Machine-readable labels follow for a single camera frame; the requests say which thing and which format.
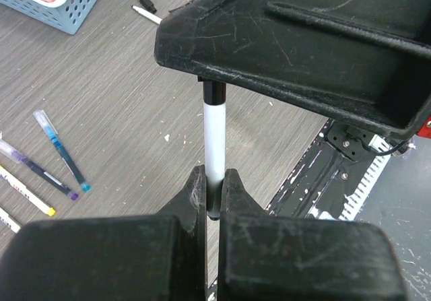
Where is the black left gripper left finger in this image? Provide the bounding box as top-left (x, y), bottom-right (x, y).
top-left (1, 166), bottom-right (206, 300)

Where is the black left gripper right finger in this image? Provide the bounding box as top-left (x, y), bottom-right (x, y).
top-left (218, 169), bottom-right (407, 300)

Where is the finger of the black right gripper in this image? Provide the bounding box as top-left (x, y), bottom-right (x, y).
top-left (154, 0), bottom-right (430, 139)

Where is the teal pen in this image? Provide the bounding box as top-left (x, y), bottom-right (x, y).
top-left (33, 110), bottom-right (91, 192)

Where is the short white pen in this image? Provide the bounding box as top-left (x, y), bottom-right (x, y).
top-left (203, 103), bottom-right (226, 220)

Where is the white marker with blue end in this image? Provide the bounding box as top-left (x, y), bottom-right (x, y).
top-left (0, 207), bottom-right (21, 233)

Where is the white marker with yellow end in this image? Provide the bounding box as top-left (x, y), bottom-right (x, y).
top-left (1, 166), bottom-right (57, 217)

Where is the purple pen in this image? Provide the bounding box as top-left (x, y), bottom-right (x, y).
top-left (1, 139), bottom-right (79, 201)

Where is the black cap with white tip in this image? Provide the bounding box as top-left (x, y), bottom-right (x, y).
top-left (138, 0), bottom-right (157, 14)

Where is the white pen with black end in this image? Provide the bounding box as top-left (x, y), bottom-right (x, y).
top-left (131, 5), bottom-right (162, 25)

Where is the small black pen cap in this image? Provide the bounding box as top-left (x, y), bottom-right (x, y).
top-left (197, 76), bottom-right (226, 106)

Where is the light blue perforated basket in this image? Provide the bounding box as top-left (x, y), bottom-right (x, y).
top-left (0, 0), bottom-right (112, 35)

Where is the light blue slotted cable duct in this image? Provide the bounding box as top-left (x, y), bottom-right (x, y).
top-left (335, 156), bottom-right (391, 222)

